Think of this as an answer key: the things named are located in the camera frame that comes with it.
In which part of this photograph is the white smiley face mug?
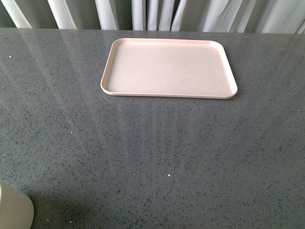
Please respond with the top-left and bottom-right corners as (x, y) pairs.
(0, 181), (34, 229)

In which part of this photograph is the pink rectangular plastic tray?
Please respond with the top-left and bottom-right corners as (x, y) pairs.
(101, 38), (238, 99)

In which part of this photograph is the white pleated curtain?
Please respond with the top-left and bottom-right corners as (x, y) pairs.
(0, 0), (305, 34)

